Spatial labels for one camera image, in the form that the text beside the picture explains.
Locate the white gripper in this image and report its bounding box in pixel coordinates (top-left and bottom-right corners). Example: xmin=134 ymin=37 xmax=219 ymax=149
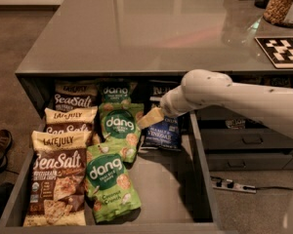
xmin=137 ymin=86 xmax=190 ymax=129

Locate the blue kettle chip bag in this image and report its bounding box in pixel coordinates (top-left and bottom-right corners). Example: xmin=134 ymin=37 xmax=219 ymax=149
xmin=140 ymin=96 xmax=184 ymax=151
xmin=149 ymin=80 xmax=179 ymax=98

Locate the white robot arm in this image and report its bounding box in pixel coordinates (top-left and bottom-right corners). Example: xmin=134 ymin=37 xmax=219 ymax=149
xmin=142 ymin=69 xmax=293 ymax=198

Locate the middle green Dang bag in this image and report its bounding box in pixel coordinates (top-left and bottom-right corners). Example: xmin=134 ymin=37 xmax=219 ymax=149
xmin=99 ymin=103 xmax=145 ymax=163

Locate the green dang bag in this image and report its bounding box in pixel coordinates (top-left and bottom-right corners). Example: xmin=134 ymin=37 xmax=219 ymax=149
xmin=99 ymin=103 xmax=145 ymax=163
xmin=85 ymin=145 xmax=141 ymax=223
xmin=98 ymin=79 xmax=137 ymax=103

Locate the back green Dang bag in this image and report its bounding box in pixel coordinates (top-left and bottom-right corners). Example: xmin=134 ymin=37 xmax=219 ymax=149
xmin=98 ymin=79 xmax=137 ymax=103

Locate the grey right upper drawer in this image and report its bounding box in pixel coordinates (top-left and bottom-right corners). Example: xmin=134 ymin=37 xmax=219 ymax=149
xmin=196 ymin=105 xmax=245 ymax=121

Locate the grey right middle drawer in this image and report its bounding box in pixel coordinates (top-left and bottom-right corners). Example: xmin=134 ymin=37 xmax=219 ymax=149
xmin=200 ymin=129 xmax=293 ymax=150

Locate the grey right bottom drawer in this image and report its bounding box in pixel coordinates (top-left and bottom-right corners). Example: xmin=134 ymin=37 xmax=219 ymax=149
xmin=206 ymin=153 xmax=293 ymax=171

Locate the middle Late July chip bag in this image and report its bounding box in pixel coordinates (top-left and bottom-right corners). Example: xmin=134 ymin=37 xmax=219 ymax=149
xmin=45 ymin=106 xmax=101 ymax=144

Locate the late july chip bag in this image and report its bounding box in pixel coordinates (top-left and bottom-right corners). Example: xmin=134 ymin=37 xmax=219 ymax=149
xmin=23 ymin=131 xmax=91 ymax=227
xmin=45 ymin=106 xmax=101 ymax=144
xmin=54 ymin=80 xmax=98 ymax=112

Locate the front green Dang bag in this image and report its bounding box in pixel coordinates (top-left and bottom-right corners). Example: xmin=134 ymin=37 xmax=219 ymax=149
xmin=85 ymin=145 xmax=141 ymax=223

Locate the grey open top drawer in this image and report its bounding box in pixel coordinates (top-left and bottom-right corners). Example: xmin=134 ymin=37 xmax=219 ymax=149
xmin=0 ymin=112 xmax=237 ymax=234

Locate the back Late July chip bag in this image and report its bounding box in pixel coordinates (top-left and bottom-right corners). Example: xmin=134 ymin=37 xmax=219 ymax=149
xmin=54 ymin=80 xmax=98 ymax=112

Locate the front Late July chip bag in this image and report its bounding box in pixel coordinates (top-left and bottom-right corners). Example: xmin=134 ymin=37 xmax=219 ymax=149
xmin=23 ymin=131 xmax=91 ymax=227

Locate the white power strip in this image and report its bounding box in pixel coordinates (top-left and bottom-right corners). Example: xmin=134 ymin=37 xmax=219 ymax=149
xmin=212 ymin=179 xmax=257 ymax=194

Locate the black white fiducial marker tile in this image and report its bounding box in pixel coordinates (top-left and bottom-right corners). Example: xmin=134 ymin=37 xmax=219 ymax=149
xmin=255 ymin=36 xmax=293 ymax=69

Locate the brown shoe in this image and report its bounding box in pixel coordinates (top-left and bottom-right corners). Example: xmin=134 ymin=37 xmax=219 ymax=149
xmin=0 ymin=130 xmax=13 ymax=173

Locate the black power cable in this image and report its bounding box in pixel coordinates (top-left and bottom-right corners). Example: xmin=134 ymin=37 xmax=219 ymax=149
xmin=254 ymin=185 xmax=293 ymax=192

